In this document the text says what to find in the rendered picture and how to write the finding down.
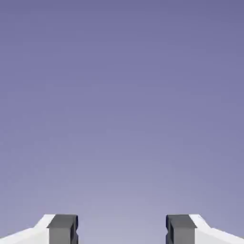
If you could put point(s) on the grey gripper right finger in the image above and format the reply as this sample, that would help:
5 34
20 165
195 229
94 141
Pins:
183 230

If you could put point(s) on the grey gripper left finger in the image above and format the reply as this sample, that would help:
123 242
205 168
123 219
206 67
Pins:
59 230

